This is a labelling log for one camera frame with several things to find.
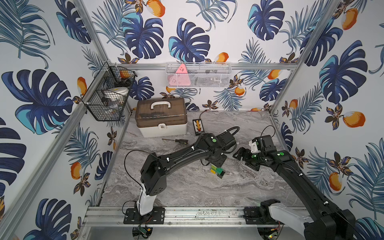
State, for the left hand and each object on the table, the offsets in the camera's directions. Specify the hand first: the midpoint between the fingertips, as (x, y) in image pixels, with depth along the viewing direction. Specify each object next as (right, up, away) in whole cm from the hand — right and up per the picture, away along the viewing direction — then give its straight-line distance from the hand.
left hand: (218, 160), depth 78 cm
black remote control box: (-9, +17, +32) cm, 37 cm away
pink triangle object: (-20, +46, +11) cm, 52 cm away
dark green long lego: (+2, -8, +7) cm, 10 cm away
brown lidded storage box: (-32, +23, +12) cm, 41 cm away
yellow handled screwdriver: (-22, +8, +23) cm, 33 cm away
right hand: (+12, +1, +2) cm, 12 cm away
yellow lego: (-1, -9, +9) cm, 12 cm away
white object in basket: (-54, +35, +2) cm, 64 cm away
